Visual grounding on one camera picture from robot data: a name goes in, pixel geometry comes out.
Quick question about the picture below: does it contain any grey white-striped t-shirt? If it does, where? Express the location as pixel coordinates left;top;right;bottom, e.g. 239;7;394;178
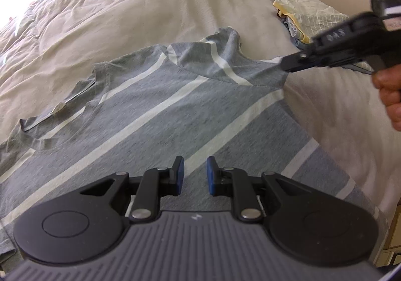
0;26;389;266

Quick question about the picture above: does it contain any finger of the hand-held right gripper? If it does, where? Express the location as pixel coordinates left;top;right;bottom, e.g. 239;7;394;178
277;48;333;74

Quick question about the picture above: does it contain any blue cloth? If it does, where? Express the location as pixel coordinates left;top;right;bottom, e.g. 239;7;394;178
276;11;315;51

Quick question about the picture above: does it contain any beige bed comforter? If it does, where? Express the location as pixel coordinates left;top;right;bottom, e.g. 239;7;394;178
0;0;401;217

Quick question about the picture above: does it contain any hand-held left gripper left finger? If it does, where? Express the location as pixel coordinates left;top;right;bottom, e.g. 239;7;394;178
79;156;185;224

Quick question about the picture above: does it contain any yellow cloth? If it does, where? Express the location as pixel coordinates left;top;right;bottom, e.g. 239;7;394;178
272;1;311;44

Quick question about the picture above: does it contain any person's right hand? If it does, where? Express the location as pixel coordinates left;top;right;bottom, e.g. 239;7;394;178
372;63;401;131

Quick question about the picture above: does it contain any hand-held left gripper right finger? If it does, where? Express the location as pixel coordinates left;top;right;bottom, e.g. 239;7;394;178
206;156;318;223

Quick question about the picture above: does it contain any white checked cloth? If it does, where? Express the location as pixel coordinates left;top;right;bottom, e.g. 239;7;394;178
271;0;351;41

